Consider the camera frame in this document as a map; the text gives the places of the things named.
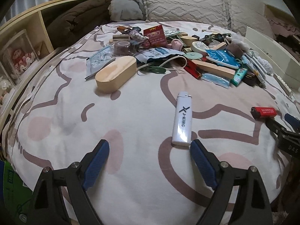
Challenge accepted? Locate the red lighter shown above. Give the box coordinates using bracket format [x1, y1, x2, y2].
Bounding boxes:
[251, 107, 277, 119]

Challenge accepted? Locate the white J-King lighter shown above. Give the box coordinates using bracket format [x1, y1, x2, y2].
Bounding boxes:
[171, 91, 192, 146]

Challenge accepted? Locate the white blue medicine sachet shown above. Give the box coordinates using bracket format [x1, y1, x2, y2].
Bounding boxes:
[134, 47, 184, 64]

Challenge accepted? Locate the green toothpaste tube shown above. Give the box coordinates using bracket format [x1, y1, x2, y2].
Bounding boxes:
[230, 67, 248, 87]

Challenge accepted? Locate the long wooden block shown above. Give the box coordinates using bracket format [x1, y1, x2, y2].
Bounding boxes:
[192, 60, 236, 79]

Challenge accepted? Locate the patterned white pink blanket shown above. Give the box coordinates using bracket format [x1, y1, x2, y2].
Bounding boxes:
[1, 24, 299, 224]

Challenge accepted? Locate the blue wet wipe packet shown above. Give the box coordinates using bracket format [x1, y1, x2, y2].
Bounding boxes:
[206, 50, 240, 70]

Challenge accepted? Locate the right textured beige pillow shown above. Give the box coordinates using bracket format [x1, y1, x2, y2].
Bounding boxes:
[225, 0, 274, 39]

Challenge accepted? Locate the textured beige pillow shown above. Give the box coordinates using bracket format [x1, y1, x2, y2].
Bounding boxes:
[143, 0, 230, 28]
[225, 0, 274, 39]

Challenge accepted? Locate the round cream tin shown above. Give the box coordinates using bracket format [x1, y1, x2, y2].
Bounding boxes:
[191, 41, 209, 54]

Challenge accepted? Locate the green round lid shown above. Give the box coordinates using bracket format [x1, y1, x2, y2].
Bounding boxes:
[184, 52, 203, 60]

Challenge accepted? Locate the oval wooden block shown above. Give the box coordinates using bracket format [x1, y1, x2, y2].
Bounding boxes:
[95, 56, 137, 94]

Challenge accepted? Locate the pink mug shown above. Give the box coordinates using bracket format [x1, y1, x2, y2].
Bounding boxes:
[170, 39, 184, 51]

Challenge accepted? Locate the green hair clip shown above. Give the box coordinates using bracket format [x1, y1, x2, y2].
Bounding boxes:
[140, 67, 166, 74]

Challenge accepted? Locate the clear plastic mask packet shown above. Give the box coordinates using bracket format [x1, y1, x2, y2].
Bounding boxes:
[85, 45, 116, 80]

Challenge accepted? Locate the framed doll display box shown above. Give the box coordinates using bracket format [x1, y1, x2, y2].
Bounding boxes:
[1, 29, 39, 85]

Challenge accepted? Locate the red cigarette pack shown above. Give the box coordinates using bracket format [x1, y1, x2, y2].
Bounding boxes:
[143, 25, 167, 48]

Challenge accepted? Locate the wooden bedside shelf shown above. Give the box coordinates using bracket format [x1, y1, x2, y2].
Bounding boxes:
[0, 0, 116, 132]

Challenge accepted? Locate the brown tape roll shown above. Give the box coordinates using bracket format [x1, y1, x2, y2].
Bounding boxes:
[114, 41, 131, 56]

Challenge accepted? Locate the left textured beige pillow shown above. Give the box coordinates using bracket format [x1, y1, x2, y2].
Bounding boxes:
[143, 0, 230, 28]

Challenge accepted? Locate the brown folded blanket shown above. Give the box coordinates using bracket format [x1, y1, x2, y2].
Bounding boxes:
[42, 0, 112, 49]

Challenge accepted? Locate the grey cushion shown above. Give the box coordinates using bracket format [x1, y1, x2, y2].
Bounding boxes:
[108, 0, 146, 22]

